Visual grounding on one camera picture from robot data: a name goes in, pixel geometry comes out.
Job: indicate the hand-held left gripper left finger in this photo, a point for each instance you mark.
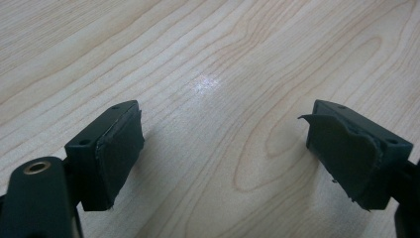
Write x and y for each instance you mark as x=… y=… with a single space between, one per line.
x=109 y=155

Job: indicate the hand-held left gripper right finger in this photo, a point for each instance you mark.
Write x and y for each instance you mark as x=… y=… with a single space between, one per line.
x=353 y=155

